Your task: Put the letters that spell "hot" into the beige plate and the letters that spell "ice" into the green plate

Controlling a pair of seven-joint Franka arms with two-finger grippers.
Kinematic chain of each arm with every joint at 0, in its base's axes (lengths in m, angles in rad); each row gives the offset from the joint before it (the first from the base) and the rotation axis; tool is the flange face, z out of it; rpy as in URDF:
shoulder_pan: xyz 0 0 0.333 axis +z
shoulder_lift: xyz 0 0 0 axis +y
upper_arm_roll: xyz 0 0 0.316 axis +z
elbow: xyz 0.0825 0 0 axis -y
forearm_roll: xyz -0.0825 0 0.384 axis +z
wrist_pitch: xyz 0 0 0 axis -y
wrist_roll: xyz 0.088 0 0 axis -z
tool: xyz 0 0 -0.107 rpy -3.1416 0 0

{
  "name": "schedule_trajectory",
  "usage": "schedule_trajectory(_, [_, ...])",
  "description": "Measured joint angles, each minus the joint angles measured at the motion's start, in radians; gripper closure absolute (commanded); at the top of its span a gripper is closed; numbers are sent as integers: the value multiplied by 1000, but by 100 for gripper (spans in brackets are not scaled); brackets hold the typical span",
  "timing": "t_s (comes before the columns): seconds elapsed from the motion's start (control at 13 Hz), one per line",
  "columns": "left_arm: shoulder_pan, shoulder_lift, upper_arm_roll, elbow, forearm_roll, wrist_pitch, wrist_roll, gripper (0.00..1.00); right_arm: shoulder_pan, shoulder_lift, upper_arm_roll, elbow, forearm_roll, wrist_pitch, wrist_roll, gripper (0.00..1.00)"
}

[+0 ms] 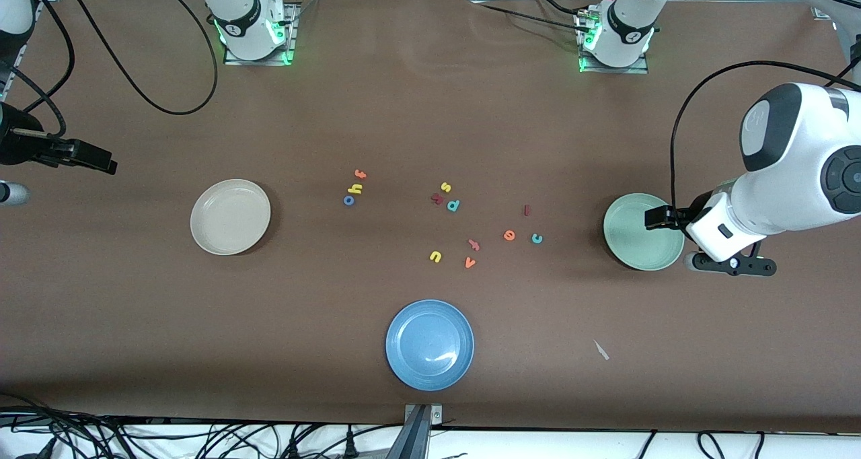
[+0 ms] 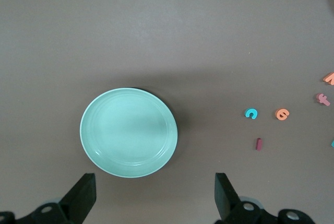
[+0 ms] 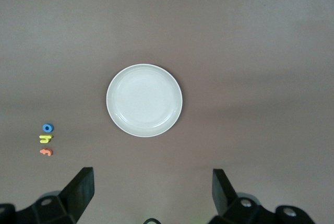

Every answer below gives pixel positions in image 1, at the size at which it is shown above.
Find green plate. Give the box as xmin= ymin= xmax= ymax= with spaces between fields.
xmin=603 ymin=192 xmax=685 ymax=272

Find beige plate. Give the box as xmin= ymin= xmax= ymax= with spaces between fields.
xmin=190 ymin=178 xmax=272 ymax=256

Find brown table cover sheet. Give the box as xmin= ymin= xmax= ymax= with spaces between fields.
xmin=0 ymin=0 xmax=861 ymax=433

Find blue plate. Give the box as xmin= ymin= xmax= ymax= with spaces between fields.
xmin=385 ymin=299 xmax=475 ymax=392

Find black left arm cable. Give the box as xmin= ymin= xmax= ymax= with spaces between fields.
xmin=669 ymin=61 xmax=861 ymax=211

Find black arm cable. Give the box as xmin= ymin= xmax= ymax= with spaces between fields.
xmin=0 ymin=0 xmax=219 ymax=137
xmin=669 ymin=61 xmax=861 ymax=211

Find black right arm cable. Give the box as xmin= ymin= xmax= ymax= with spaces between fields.
xmin=0 ymin=0 xmax=219 ymax=137

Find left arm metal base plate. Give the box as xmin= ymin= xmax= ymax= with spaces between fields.
xmin=577 ymin=8 xmax=650 ymax=75

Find looped black floor cable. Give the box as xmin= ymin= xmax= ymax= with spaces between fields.
xmin=696 ymin=431 xmax=768 ymax=459

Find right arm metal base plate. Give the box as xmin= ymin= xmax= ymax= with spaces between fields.
xmin=223 ymin=1 xmax=297 ymax=67

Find black base cable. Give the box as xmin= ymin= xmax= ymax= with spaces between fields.
xmin=469 ymin=0 xmax=594 ymax=34

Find tangled black cables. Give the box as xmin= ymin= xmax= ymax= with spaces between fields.
xmin=0 ymin=392 xmax=404 ymax=459

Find grey camera stand bracket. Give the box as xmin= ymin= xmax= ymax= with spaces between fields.
xmin=402 ymin=404 xmax=445 ymax=459

